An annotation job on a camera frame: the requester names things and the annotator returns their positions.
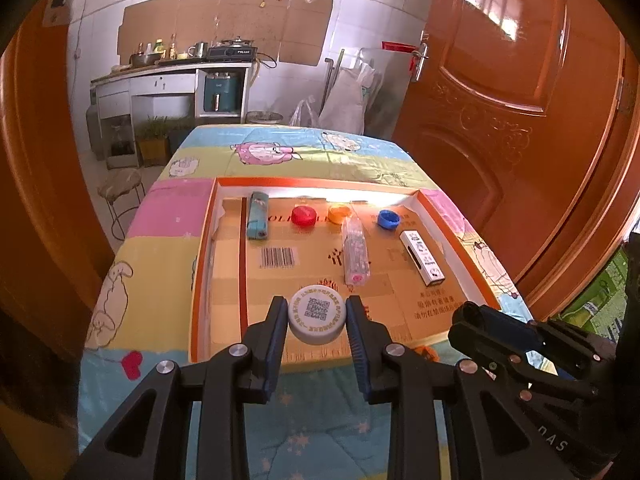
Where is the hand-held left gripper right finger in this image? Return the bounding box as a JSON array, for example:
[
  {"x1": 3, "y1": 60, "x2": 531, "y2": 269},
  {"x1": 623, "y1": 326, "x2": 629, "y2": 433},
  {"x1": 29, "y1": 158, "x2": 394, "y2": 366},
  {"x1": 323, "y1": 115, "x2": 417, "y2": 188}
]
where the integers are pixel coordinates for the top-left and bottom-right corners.
[{"x1": 346, "y1": 295, "x2": 576, "y2": 480}]

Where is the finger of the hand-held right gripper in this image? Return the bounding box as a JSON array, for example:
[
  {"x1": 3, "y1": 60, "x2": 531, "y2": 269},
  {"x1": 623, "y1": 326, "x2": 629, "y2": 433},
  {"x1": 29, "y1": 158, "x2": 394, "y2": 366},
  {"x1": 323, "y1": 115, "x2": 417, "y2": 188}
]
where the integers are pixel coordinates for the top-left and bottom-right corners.
[
  {"x1": 532, "y1": 319, "x2": 619, "y2": 380},
  {"x1": 447, "y1": 301, "x2": 601, "y2": 411}
]

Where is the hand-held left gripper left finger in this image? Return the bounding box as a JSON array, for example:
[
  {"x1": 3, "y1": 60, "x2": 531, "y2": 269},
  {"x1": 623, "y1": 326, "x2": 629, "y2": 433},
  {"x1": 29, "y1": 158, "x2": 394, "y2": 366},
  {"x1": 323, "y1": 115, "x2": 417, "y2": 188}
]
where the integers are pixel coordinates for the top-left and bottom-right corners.
[{"x1": 65, "y1": 296, "x2": 290, "y2": 480}]

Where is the white bottle cap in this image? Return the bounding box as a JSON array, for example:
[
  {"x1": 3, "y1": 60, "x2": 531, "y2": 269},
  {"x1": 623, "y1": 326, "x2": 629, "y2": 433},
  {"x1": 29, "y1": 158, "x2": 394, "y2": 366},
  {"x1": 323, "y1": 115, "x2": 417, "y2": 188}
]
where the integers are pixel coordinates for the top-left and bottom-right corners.
[{"x1": 287, "y1": 285, "x2": 348, "y2": 345}]

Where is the shallow cardboard box tray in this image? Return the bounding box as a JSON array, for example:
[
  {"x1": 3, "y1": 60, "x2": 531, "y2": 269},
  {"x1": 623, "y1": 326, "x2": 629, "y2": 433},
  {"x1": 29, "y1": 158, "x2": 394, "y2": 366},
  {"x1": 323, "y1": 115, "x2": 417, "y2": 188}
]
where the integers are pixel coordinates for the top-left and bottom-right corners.
[{"x1": 189, "y1": 176, "x2": 503, "y2": 365}]

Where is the clear patterned tube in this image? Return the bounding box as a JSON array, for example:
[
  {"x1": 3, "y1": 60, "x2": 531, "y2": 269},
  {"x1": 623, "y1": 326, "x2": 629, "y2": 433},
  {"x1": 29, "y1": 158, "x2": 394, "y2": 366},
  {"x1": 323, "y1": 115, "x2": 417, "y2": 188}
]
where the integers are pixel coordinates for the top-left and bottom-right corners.
[{"x1": 341, "y1": 214, "x2": 372, "y2": 287}]

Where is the small oblong box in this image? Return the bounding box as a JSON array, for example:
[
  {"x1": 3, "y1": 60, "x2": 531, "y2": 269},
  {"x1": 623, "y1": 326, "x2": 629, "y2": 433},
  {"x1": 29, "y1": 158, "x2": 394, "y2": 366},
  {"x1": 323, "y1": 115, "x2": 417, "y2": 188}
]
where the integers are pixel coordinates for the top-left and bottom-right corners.
[{"x1": 399, "y1": 230, "x2": 446, "y2": 285}]

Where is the red bottle cap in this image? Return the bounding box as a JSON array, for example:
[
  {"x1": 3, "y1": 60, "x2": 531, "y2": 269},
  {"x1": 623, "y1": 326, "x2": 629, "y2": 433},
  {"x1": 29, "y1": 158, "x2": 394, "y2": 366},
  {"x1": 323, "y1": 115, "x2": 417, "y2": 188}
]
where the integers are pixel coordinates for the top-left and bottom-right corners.
[{"x1": 291, "y1": 206, "x2": 318, "y2": 229}]

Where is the green printed box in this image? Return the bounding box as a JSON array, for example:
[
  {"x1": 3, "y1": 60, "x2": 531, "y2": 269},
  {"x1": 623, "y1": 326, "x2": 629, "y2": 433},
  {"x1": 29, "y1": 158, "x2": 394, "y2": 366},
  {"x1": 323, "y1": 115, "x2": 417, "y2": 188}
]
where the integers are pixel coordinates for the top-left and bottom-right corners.
[{"x1": 564, "y1": 247, "x2": 632, "y2": 337}]

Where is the blue lighter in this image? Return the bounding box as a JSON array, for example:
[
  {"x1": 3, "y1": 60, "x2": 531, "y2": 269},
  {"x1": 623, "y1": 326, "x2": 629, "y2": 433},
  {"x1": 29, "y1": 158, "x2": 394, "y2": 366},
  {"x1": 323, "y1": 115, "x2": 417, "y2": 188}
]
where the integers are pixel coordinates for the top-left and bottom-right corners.
[{"x1": 245, "y1": 191, "x2": 270, "y2": 240}]

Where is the round metal stool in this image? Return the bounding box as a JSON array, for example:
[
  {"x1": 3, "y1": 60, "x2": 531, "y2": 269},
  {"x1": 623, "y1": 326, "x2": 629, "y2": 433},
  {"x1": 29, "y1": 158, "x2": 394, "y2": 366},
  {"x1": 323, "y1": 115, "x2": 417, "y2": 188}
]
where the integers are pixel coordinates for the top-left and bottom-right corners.
[{"x1": 97, "y1": 167, "x2": 147, "y2": 241}]

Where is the planter box with grass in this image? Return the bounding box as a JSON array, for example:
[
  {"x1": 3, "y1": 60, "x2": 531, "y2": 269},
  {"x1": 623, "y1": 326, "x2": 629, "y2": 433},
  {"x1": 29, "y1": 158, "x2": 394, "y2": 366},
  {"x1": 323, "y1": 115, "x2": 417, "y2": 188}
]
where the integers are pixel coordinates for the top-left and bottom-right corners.
[{"x1": 136, "y1": 116, "x2": 173, "y2": 167}]

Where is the brown wooden door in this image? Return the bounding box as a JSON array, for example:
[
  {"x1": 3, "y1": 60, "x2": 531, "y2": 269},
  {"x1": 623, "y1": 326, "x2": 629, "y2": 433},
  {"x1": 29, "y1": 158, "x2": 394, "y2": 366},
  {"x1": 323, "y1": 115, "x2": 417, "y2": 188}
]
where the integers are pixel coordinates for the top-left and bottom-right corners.
[{"x1": 394, "y1": 0, "x2": 618, "y2": 266}]

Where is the white sack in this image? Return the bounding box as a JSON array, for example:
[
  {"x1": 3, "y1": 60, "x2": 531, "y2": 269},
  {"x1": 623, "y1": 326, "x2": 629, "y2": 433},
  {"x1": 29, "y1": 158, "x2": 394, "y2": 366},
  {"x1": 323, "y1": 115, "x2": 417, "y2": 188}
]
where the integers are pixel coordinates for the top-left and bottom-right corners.
[{"x1": 320, "y1": 57, "x2": 383, "y2": 136}]

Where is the green kitchen appliance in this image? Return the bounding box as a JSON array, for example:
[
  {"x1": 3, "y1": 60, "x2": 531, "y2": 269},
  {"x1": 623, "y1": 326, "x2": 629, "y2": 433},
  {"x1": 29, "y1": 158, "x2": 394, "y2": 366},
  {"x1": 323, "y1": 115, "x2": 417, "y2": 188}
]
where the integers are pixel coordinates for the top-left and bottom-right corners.
[{"x1": 202, "y1": 71, "x2": 240, "y2": 115}]

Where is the kitchen counter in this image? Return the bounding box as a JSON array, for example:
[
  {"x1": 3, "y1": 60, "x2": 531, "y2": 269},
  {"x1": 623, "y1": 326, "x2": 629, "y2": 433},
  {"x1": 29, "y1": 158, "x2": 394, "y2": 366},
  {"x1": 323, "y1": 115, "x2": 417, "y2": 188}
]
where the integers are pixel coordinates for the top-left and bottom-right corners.
[{"x1": 90, "y1": 61, "x2": 252, "y2": 122}]

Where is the gas cylinder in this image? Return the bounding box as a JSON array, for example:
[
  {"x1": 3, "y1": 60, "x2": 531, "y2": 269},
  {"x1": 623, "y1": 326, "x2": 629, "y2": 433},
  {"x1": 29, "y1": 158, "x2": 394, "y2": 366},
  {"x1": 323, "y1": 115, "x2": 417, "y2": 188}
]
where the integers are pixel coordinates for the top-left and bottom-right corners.
[{"x1": 85, "y1": 90, "x2": 103, "y2": 161}]

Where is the black gas stove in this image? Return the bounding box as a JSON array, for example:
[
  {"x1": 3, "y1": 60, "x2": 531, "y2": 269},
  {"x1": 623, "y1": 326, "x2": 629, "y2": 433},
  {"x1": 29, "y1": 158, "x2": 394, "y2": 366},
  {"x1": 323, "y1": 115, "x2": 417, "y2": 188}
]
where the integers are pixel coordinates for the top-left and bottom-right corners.
[{"x1": 207, "y1": 39, "x2": 260, "y2": 63}]

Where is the wooden door frame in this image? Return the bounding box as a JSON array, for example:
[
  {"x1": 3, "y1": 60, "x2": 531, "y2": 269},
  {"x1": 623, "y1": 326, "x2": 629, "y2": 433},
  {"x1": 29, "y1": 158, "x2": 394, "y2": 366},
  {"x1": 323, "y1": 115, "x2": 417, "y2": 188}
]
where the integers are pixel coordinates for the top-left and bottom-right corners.
[{"x1": 0, "y1": 5, "x2": 640, "y2": 366}]

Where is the metal door handle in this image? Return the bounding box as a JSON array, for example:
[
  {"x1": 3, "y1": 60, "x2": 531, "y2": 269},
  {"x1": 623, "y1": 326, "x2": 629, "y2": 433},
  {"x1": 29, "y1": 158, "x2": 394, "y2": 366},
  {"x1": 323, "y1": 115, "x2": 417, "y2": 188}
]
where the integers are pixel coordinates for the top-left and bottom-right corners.
[{"x1": 411, "y1": 32, "x2": 432, "y2": 83}]

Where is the cardboard wall sheet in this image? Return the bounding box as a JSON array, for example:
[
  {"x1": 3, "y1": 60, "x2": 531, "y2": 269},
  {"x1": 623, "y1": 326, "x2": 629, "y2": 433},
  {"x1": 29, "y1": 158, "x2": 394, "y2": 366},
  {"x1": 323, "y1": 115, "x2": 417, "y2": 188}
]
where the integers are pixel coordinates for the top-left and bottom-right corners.
[{"x1": 116, "y1": 0, "x2": 334, "y2": 66}]

